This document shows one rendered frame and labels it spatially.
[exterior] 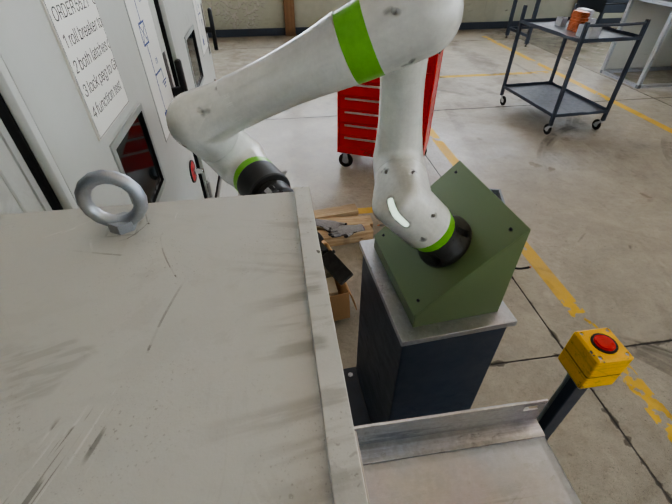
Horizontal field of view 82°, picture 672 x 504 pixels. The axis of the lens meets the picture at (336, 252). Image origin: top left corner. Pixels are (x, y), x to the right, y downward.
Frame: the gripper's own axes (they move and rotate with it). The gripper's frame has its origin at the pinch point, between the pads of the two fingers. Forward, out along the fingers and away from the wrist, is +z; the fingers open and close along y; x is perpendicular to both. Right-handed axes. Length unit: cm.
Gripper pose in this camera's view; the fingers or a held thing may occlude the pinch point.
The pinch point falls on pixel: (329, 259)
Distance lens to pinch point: 63.9
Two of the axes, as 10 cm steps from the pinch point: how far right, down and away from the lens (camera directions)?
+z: 5.6, 6.0, -5.7
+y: -3.6, -4.4, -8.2
